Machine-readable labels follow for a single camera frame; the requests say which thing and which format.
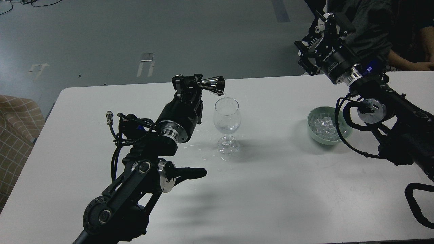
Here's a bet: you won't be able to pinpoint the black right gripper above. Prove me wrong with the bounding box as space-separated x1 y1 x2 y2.
294 11 361 85

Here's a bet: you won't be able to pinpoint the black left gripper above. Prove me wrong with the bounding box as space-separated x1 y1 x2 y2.
156 74 203 143

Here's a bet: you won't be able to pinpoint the steel cocktail jigger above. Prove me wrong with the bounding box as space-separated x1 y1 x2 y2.
197 76 225 96

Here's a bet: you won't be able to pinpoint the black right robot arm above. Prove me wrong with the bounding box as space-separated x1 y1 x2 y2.
294 11 434 181

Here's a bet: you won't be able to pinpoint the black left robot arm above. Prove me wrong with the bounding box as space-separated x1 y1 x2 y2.
74 74 225 244

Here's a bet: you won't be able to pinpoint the clear wine glass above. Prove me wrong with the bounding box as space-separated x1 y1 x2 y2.
213 96 241 155

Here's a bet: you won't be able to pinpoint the clear ice cubes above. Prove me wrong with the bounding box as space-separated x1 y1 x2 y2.
308 116 341 141

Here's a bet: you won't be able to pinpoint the seated person in grey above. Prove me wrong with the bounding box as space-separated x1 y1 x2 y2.
305 0 433 71

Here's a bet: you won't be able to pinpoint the green bowl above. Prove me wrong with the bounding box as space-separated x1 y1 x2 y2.
307 106 352 145

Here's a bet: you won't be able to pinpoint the beige checked cloth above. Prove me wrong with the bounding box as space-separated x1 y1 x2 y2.
0 95 45 211

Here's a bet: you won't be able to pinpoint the black floor cables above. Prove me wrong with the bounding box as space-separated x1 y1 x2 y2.
0 0 62 15

